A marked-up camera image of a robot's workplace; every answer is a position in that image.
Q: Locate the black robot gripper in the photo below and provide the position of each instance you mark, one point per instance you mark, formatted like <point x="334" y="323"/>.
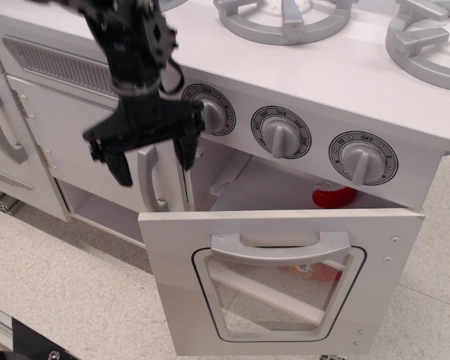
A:
<point x="138" y="45"/>

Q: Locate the white toy oven door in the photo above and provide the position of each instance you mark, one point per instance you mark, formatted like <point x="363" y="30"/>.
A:
<point x="223" y="294"/>

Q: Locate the left grey oven knob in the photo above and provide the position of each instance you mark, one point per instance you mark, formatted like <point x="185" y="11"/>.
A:
<point x="217" y="113"/>

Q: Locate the grey oven knob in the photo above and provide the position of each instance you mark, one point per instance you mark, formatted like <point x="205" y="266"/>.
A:
<point x="363" y="158"/>
<point x="217" y="113"/>
<point x="281" y="132"/>

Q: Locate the middle grey oven knob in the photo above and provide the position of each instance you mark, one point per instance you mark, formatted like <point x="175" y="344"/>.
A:
<point x="281" y="132"/>

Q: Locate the right grey oven knob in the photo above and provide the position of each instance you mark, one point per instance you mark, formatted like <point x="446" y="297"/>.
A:
<point x="363" y="158"/>

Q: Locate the white cabinet door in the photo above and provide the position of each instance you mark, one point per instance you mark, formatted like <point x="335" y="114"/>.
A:
<point x="58" y="116"/>

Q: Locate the silver vent grille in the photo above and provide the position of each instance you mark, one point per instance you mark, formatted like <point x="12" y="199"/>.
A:
<point x="59" y="65"/>

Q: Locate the white left appliance door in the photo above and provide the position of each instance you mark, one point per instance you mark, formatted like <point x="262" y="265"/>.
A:
<point x="24" y="174"/>

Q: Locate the silver toy sink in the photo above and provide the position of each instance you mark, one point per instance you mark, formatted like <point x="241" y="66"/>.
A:
<point x="165" y="5"/>

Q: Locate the white toy kitchen unit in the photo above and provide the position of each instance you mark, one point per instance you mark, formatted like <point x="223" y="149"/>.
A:
<point x="347" y="82"/>

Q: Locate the left silver stove burner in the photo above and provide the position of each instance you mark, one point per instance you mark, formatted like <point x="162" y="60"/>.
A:
<point x="292" y="31"/>

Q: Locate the silver stove burner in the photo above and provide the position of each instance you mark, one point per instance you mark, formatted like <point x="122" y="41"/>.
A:
<point x="292" y="31"/>
<point x="418" y="40"/>

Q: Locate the red toy food item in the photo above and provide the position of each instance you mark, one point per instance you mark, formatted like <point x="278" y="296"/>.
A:
<point x="331" y="195"/>

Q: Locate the red orange toy can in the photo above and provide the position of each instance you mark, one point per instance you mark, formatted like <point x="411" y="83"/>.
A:
<point x="318" y="272"/>

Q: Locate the right silver stove burner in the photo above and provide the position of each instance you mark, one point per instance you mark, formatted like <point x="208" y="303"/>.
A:
<point x="418" y="40"/>

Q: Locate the silver cabinet door handle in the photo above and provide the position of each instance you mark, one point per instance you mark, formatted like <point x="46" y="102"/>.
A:
<point x="147" y="160"/>

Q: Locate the left aluminium frame rail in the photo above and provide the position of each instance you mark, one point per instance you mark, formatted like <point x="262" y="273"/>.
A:
<point x="9" y="205"/>

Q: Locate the aluminium frame rail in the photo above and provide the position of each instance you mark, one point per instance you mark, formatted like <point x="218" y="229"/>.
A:
<point x="9" y="205"/>
<point x="333" y="357"/>

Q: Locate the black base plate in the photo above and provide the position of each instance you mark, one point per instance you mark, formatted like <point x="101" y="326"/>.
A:
<point x="22" y="342"/>

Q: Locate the right aluminium frame rail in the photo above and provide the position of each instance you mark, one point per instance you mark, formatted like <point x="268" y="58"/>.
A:
<point x="333" y="357"/>

